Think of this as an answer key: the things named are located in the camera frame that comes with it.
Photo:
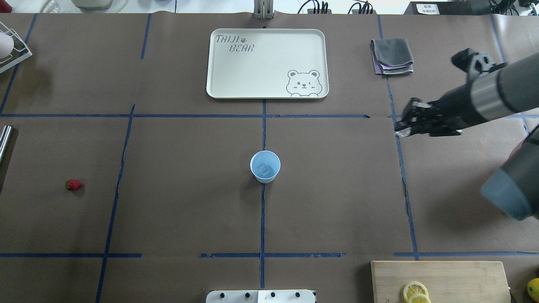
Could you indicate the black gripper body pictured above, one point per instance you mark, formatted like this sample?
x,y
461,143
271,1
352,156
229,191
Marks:
x,y
454,104

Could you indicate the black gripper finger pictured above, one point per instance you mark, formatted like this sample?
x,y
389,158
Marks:
x,y
416,127
416,110

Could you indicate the clear ice cube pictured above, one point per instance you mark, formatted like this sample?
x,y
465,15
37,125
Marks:
x,y
403,133

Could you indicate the light blue cup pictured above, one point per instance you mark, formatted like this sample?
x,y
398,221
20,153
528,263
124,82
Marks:
x,y
265,165

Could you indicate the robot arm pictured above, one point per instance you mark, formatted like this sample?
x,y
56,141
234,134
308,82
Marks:
x,y
493,94

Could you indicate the white cup rack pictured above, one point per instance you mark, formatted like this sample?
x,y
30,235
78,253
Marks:
x,y
19,53

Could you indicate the pink cup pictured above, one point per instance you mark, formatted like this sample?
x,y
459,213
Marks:
x,y
6,45

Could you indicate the grey folded cloth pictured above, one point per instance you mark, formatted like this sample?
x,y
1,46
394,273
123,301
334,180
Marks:
x,y
391,56

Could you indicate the wooden cutting board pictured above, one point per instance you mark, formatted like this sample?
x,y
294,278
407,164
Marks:
x,y
446,281

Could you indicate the lemon slices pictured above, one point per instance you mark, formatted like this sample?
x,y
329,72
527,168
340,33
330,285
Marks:
x,y
415,292

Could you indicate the cream bear tray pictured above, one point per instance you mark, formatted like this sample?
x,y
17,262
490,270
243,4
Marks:
x,y
267,64

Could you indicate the yellow lemon pile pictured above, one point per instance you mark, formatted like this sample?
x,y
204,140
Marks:
x,y
533,289

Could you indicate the red strawberry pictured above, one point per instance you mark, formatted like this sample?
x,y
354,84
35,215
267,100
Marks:
x,y
73,185

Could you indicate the steel muddler black tip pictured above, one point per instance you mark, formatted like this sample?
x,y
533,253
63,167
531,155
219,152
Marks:
x,y
4,139

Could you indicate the red bottle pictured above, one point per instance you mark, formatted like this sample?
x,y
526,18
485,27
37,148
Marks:
x,y
5,7

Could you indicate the aluminium frame post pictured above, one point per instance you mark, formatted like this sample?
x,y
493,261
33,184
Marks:
x,y
263,9

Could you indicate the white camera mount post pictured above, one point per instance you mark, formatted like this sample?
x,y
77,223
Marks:
x,y
262,296

